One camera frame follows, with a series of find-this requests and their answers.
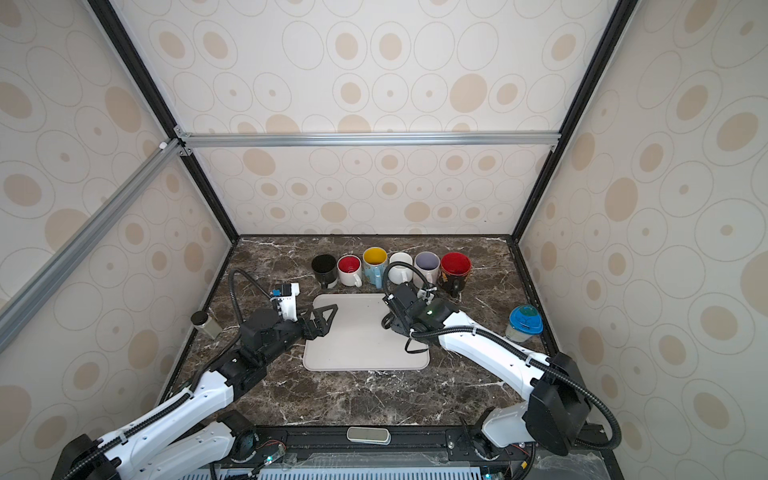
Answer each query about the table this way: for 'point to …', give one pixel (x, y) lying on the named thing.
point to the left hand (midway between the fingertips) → (333, 305)
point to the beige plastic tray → (357, 340)
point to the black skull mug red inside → (455, 270)
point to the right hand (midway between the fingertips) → (403, 324)
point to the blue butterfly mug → (375, 260)
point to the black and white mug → (324, 269)
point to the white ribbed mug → (399, 273)
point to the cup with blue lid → (524, 322)
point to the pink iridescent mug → (429, 264)
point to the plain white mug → (349, 268)
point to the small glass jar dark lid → (201, 321)
